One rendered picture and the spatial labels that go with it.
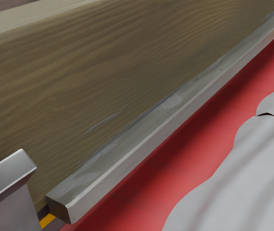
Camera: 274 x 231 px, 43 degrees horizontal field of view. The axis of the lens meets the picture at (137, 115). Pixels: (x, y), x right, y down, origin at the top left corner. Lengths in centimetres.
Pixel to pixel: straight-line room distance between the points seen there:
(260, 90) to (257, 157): 10
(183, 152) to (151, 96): 5
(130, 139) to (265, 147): 9
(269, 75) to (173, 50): 15
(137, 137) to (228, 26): 13
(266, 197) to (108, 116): 9
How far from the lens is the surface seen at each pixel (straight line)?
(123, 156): 15
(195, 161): 21
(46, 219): 16
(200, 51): 22
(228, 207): 18
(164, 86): 19
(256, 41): 29
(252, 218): 17
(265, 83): 31
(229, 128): 24
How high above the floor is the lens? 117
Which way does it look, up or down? 34 degrees down
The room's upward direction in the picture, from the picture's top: 2 degrees clockwise
